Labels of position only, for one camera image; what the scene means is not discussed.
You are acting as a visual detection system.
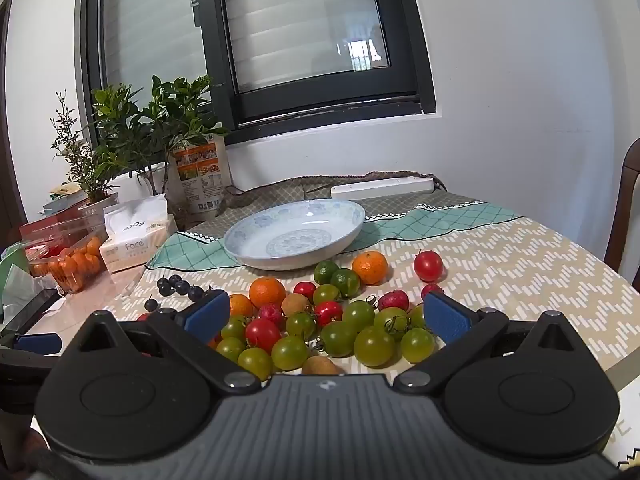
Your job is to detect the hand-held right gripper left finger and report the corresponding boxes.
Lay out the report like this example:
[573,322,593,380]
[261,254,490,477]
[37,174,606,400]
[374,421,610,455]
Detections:
[65,290,262,395]

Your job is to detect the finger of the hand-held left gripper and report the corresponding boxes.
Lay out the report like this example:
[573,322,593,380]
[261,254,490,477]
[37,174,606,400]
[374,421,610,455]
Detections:
[0,332,63,378]

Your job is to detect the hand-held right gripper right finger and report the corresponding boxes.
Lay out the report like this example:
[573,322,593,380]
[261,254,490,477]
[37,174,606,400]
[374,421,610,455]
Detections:
[393,290,592,395]

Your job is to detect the pile of green tomatoes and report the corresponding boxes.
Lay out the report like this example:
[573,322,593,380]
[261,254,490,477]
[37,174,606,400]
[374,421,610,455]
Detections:
[215,282,437,381]

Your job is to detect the brown longan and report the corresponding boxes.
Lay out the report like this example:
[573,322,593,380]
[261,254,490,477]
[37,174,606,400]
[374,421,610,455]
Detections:
[301,355,346,376]
[281,293,313,318]

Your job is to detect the blue patterned white plate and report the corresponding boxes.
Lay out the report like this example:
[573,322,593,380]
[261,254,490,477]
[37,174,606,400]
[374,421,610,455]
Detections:
[223,198,367,272]

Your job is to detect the scattered dark blueberries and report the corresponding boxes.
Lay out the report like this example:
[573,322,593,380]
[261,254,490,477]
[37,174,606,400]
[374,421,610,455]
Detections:
[144,274,217,312]

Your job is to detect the dark tablet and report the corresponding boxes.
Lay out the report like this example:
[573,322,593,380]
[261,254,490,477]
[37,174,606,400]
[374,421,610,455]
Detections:
[0,287,63,333]

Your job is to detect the white plastic bag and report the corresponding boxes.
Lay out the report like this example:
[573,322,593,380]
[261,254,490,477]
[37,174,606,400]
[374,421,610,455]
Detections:
[0,260,41,311]

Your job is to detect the clear box of kumquats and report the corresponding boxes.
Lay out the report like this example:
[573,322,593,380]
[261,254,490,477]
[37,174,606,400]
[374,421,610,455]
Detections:
[22,232,108,295]

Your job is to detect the sealed soft tissue pack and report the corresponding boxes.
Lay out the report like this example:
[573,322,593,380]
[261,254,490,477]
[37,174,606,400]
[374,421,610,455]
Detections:
[99,215,178,274]

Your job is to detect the dark green lime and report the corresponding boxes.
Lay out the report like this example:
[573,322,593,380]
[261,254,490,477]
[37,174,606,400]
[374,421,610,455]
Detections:
[313,260,342,285]
[330,268,361,298]

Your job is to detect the red box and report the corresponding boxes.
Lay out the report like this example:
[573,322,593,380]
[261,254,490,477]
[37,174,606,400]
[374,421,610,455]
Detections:
[19,207,106,248]

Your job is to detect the printed white food bag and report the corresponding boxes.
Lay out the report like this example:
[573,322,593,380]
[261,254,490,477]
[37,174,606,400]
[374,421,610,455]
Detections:
[167,132,233,221]

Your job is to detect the white power strip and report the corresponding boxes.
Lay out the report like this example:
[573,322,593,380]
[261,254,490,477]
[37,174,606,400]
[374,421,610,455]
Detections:
[331,176,435,200]

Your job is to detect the stack of books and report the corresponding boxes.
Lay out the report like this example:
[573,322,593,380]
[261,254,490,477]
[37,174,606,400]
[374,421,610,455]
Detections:
[42,182,93,216]

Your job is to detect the thin-stemmed potted plant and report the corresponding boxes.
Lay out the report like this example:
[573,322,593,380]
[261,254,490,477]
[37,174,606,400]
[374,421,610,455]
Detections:
[49,89,121,218]

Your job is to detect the leafy potted plant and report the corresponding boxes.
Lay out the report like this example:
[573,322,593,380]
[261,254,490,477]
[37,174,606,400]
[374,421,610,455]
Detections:
[86,74,232,198]

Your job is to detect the wooden chair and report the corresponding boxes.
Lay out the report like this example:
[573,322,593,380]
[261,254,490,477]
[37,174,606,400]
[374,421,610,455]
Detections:
[602,137,640,281]

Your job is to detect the dark framed window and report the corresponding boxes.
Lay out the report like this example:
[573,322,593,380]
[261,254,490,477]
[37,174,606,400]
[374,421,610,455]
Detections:
[75,0,443,146]

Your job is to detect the dark wooden door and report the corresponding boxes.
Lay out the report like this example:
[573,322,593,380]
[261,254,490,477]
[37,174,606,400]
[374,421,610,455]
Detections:
[0,0,23,241]

